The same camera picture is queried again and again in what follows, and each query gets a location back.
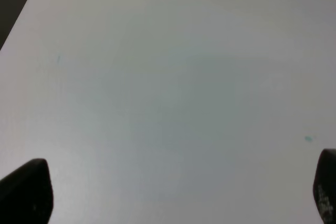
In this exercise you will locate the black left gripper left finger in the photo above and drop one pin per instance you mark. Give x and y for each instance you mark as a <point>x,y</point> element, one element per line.
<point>27,194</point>

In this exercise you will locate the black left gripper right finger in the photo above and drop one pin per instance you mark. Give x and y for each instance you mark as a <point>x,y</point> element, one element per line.
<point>324,186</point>

